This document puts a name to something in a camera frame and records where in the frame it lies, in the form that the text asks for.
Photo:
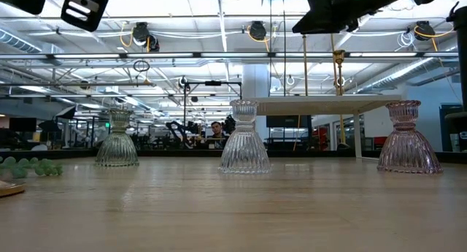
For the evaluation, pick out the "black background rig frame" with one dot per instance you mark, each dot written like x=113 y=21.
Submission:
x=213 y=83

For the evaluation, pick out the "black desk screen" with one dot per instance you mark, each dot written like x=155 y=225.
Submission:
x=22 y=124

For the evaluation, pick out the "potted green succulent plant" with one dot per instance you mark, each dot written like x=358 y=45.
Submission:
x=44 y=167

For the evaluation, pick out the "black wall monitor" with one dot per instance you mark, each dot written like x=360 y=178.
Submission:
x=288 y=121

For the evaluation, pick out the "black aluminium table frame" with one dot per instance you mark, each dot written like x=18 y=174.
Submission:
x=164 y=153

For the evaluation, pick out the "white perforated metal shelf riser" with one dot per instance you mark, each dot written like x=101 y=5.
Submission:
x=321 y=103

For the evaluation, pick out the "pink ribbed glass candle holder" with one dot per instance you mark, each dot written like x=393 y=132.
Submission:
x=408 y=153

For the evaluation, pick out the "red box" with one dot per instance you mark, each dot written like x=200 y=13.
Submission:
x=379 y=140

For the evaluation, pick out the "green ribbed glass candle holder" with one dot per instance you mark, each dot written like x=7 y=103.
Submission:
x=117 y=149

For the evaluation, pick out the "clear ribbed glass candle holder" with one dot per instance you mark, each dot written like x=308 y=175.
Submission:
x=244 y=149

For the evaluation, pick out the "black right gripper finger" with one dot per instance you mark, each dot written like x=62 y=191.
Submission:
x=321 y=18

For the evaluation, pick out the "person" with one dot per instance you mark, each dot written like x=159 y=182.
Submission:
x=217 y=129

